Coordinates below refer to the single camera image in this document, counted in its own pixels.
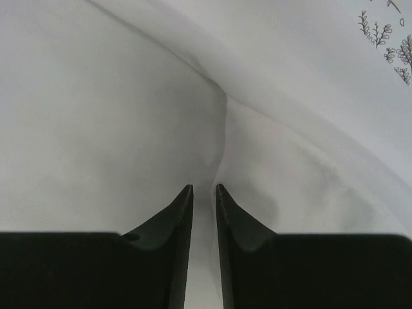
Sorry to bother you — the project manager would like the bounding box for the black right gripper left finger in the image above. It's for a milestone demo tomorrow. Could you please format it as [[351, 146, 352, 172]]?
[[1, 185, 194, 308]]

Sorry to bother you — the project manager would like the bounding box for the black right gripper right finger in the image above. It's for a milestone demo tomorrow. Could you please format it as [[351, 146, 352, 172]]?
[[216, 185, 411, 308]]

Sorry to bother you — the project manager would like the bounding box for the white t shirt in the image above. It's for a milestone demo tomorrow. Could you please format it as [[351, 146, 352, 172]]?
[[1, 1, 411, 308]]

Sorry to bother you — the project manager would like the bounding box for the floral patterned table mat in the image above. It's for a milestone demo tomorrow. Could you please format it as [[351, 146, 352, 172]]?
[[353, 0, 411, 87]]

